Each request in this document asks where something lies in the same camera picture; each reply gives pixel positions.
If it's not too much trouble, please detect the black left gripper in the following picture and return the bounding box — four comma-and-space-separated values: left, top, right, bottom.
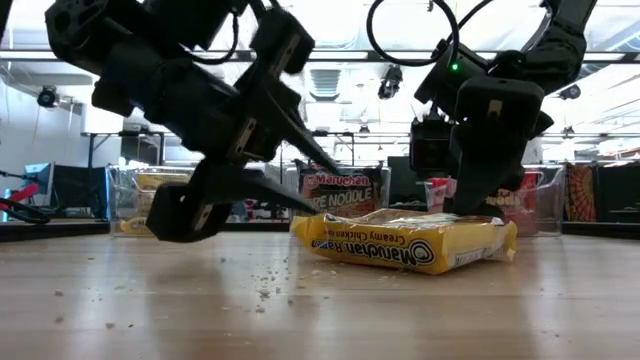
144, 7, 342, 245

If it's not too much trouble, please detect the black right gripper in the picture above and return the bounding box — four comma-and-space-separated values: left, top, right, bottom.
448, 76, 556, 218

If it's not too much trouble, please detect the black Maruchan fire noodle packet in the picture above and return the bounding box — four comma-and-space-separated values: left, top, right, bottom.
294, 159, 385, 219

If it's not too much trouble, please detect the orange patterned hanging cloth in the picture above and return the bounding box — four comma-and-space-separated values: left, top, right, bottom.
564, 162, 597, 222

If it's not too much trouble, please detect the black background monitor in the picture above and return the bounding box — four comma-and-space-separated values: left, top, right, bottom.
387, 155, 412, 207

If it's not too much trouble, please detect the black screen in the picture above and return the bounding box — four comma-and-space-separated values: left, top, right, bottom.
52, 164, 109, 217

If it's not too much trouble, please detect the computer monitor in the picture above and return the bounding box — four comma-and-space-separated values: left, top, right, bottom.
22, 161, 55, 201

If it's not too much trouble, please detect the red object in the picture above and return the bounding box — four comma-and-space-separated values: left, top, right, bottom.
0, 182, 40, 211

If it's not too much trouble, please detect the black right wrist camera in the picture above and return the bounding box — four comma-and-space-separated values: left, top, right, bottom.
408, 115, 455, 175

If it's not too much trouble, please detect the silver round ceiling duct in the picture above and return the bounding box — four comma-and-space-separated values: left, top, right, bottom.
307, 67, 344, 101

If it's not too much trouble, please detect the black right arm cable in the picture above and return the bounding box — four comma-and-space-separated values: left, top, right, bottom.
366, 0, 496, 68

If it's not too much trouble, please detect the black cable loop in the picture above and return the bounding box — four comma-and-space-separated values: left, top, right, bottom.
0, 198, 51, 225

